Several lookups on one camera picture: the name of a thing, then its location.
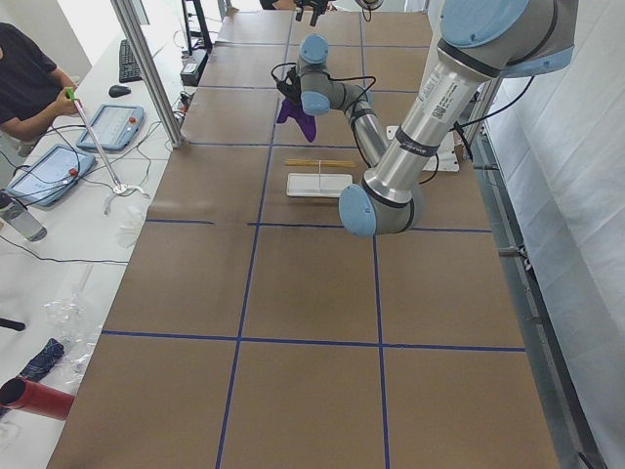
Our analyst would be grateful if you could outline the purple towel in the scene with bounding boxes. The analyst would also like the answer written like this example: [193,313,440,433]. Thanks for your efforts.
[275,98,316,143]

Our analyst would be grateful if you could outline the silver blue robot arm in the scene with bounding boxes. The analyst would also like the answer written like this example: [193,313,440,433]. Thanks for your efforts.
[295,0,578,237]

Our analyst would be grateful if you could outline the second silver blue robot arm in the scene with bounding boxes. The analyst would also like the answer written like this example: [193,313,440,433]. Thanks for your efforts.
[295,0,384,26]

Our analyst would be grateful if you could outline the white rack base tray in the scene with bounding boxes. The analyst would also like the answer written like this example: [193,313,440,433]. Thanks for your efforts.
[286,173,353,198]

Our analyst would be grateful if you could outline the left wooden rack rod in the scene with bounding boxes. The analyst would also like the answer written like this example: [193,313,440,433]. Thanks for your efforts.
[284,160,355,169]

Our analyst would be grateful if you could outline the wooden rack rod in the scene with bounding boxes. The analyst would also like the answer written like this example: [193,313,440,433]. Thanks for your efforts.
[284,157,355,166]
[284,160,355,169]

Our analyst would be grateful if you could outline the right wooden rack rod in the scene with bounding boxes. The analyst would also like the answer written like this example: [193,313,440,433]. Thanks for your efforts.
[284,157,355,166]

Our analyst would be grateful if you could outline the pink stick with green tip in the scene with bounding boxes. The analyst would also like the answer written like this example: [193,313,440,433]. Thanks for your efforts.
[64,87,128,195]

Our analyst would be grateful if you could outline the far blue teach pendant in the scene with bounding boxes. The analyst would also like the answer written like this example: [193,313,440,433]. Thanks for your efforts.
[84,104,145,153]

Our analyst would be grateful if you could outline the blue teach pendant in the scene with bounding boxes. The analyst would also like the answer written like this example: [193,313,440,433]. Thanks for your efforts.
[6,145,96,207]
[84,104,145,153]

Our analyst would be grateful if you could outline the black computer mouse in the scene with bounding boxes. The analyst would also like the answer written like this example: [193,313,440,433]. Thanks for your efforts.
[108,84,132,98]

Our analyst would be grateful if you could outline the black keyboard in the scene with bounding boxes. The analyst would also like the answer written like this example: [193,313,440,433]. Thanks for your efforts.
[118,39,142,83]

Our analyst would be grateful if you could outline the clear plastic wrap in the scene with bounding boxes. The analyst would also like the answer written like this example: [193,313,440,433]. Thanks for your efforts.
[44,292,104,395]

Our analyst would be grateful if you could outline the near blue teach pendant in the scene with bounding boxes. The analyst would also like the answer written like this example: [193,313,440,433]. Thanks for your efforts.
[6,145,96,207]

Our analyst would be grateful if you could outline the white curtain sheet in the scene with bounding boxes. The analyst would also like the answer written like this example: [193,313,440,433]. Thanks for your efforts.
[482,0,625,392]

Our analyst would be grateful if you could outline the dark blue cloth bundle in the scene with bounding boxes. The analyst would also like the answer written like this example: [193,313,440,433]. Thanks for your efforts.
[19,338,64,382]

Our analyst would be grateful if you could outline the person in black shirt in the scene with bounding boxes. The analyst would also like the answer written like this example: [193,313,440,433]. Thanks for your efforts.
[1,22,77,156]

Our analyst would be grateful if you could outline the red cylinder tube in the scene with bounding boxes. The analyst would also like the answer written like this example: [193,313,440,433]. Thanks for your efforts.
[1,377,74,420]

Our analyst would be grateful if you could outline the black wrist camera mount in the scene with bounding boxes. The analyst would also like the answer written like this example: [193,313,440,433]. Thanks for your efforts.
[274,66,302,105]

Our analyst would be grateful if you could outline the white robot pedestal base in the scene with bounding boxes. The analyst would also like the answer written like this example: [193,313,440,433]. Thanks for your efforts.
[385,124,463,173]

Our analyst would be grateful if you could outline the black camera cable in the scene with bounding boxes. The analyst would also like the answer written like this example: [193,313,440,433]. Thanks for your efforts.
[271,62,378,118]

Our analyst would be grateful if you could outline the aluminium frame post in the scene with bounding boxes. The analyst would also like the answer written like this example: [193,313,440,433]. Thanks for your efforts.
[110,0,185,149]

